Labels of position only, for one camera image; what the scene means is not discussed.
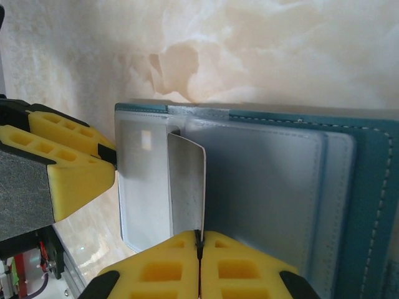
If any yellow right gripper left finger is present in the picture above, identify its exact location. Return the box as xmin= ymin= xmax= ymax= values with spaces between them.
xmin=81 ymin=229 xmax=201 ymax=299

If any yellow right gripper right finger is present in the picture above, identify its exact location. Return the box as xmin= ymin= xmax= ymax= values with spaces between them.
xmin=199 ymin=230 xmax=319 ymax=299

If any grey vip credit card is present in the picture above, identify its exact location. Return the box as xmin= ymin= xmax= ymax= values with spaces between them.
xmin=118 ymin=120 xmax=171 ymax=247

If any pale credit card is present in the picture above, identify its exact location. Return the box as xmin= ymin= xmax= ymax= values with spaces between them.
xmin=167 ymin=132 xmax=207 ymax=238

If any teal leather card holder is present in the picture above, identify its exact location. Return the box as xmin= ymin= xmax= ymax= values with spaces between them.
xmin=113 ymin=102 xmax=399 ymax=299

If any long aluminium mounting rail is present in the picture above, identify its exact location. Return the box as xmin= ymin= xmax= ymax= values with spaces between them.
xmin=52 ymin=224 xmax=92 ymax=299

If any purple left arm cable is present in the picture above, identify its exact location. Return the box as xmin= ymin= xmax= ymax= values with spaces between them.
xmin=26 ymin=273 xmax=50 ymax=297

